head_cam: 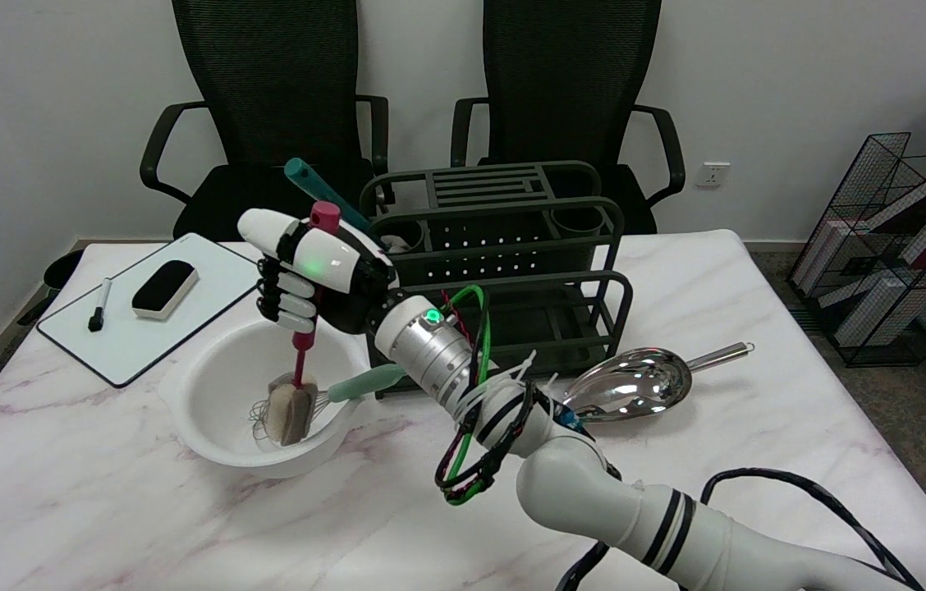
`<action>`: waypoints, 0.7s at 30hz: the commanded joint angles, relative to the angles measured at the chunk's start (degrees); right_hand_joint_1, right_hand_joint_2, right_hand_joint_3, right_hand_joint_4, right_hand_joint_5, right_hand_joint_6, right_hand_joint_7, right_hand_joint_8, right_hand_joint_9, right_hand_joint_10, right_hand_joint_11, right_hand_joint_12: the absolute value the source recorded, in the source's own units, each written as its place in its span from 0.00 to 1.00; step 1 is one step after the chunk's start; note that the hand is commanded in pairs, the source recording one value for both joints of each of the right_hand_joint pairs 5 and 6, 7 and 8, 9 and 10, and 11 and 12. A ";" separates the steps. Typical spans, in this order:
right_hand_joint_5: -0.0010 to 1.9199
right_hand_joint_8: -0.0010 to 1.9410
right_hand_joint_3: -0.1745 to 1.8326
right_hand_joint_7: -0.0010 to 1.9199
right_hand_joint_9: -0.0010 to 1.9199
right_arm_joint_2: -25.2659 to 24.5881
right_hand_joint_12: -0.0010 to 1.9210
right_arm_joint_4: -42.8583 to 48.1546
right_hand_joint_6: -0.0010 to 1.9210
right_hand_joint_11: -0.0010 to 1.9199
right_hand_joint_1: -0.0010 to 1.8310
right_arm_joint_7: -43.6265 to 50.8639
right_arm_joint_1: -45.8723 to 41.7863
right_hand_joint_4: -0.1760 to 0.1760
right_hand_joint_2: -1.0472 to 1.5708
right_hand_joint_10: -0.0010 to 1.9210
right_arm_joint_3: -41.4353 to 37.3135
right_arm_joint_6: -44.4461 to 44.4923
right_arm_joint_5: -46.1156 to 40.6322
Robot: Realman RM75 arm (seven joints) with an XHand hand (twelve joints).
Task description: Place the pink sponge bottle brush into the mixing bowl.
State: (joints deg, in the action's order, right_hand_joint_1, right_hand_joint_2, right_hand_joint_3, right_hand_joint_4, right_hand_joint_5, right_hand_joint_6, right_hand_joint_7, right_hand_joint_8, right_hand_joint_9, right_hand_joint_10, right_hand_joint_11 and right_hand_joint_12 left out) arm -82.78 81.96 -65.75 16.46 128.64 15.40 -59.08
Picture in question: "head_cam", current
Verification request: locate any dark green dish rack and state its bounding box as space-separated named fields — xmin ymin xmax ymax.
xmin=359 ymin=160 xmax=635 ymax=400

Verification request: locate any teal handled brush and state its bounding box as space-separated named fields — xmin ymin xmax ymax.
xmin=283 ymin=158 xmax=408 ymax=254

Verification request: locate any teal handled wire whisk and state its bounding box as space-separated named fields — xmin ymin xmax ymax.
xmin=248 ymin=362 xmax=414 ymax=447

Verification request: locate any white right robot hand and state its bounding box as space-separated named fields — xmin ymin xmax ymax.
xmin=236 ymin=207 xmax=400 ymax=336

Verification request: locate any white mixing bowl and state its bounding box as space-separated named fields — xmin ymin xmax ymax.
xmin=159 ymin=313 xmax=372 ymax=480

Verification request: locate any large steel scoop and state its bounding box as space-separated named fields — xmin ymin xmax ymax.
xmin=562 ymin=341 xmax=756 ymax=424

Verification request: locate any black wire file rack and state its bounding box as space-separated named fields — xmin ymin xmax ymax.
xmin=786 ymin=131 xmax=926 ymax=370

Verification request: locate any small whiteboard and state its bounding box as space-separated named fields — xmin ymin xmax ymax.
xmin=36 ymin=232 xmax=273 ymax=388

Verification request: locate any pink sponge bottle brush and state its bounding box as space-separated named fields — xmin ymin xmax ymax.
xmin=267 ymin=201 xmax=342 ymax=447

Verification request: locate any white book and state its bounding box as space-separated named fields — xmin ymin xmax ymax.
xmin=832 ymin=275 xmax=911 ymax=347

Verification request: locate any black marker pen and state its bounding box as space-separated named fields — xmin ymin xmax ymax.
xmin=88 ymin=277 xmax=113 ymax=333

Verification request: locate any green robot cable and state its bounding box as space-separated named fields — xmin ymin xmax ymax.
xmin=440 ymin=285 xmax=493 ymax=506

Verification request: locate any black mesh office chair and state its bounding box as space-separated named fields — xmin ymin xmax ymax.
xmin=451 ymin=0 xmax=686 ymax=236
xmin=140 ymin=0 xmax=391 ymax=241

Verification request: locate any black whiteboard eraser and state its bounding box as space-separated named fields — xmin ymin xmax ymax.
xmin=131 ymin=260 xmax=200 ymax=321

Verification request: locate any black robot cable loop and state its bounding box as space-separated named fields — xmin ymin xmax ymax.
xmin=555 ymin=468 xmax=926 ymax=591

